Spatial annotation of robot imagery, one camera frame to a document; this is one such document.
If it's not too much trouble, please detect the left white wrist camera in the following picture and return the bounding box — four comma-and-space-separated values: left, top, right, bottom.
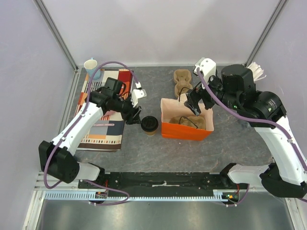
130, 82, 147, 107

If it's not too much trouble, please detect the orange paper bag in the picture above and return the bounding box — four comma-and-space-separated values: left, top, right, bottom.
160, 94, 214, 141

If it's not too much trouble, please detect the pink handled fork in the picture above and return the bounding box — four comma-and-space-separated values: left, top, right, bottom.
93, 123, 115, 127

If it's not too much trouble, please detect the slotted cable duct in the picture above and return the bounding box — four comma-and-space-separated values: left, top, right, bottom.
44, 191, 228, 202

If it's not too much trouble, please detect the purple cable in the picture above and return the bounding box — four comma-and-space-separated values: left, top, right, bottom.
43, 61, 142, 207
196, 68, 307, 207

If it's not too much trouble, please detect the pink polka dot plate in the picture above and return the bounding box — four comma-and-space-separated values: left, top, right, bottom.
103, 110, 115, 116

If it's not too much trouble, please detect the colourful patchwork placemat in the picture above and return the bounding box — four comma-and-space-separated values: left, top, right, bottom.
77, 69, 132, 151

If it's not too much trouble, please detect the brown paper coffee cup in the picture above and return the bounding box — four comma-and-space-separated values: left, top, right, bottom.
145, 130, 156, 137

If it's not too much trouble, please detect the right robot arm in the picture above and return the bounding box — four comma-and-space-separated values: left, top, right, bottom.
184, 64, 307, 201

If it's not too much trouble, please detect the lower brown cup carrier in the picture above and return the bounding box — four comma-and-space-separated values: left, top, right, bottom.
173, 69, 193, 98

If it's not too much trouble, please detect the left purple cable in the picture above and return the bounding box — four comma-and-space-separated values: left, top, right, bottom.
43, 61, 142, 207

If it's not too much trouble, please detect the brown cardboard cup carrier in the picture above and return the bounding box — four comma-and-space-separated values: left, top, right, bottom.
169, 116, 206, 130

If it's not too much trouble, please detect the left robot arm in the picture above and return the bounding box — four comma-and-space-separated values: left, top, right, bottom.
38, 78, 146, 189

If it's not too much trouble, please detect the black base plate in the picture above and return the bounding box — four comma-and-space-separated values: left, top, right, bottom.
94, 172, 248, 198

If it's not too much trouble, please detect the black coffee cup lid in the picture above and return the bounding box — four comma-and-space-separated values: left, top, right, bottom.
141, 115, 158, 132

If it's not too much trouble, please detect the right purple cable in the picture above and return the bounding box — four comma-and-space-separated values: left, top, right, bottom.
196, 68, 307, 207

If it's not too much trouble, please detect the light blue mug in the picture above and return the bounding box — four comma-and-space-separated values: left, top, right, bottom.
83, 57, 100, 80

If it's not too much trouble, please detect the white paper straws bundle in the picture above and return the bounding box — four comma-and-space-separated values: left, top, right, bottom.
247, 62, 267, 82

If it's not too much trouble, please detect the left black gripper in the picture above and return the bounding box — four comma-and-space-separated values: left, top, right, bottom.
113, 94, 142, 126

